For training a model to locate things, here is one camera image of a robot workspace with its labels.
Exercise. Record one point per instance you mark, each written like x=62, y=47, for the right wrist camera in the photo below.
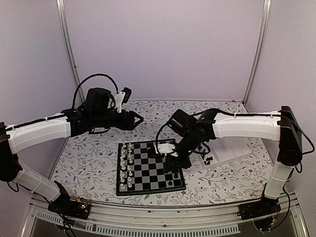
x=166, y=149

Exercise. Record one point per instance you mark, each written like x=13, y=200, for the black chess pieces pile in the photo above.
x=207, y=157

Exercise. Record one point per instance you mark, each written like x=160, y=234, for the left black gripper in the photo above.
x=130, y=126

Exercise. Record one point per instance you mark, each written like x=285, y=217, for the aluminium front rail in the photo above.
x=121, y=220

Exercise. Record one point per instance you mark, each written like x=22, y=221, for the white rook piece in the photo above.
x=122, y=148

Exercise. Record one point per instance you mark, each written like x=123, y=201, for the black and grey chessboard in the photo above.
x=144, y=169

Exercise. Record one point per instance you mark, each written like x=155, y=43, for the floral patterned table mat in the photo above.
x=89, y=167

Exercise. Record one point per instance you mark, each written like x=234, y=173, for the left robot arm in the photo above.
x=17, y=138

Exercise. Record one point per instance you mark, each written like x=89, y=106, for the white plastic piece tray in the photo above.
x=227, y=150

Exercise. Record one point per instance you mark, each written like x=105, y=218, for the right aluminium frame post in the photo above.
x=258, y=52

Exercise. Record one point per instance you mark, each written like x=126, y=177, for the left aluminium frame post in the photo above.
x=67, y=40

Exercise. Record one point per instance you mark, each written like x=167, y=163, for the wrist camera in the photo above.
x=166, y=149
x=122, y=97

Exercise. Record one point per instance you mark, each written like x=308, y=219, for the aluminium frame post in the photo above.
x=67, y=40
x=258, y=52

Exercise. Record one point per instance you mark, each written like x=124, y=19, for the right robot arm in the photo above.
x=280, y=126

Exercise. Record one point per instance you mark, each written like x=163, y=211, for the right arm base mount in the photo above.
x=261, y=212

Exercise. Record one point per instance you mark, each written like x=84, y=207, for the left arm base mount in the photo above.
x=79, y=208

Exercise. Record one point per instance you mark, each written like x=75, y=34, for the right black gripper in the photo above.
x=173, y=163

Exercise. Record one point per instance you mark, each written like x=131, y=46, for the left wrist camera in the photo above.
x=122, y=97

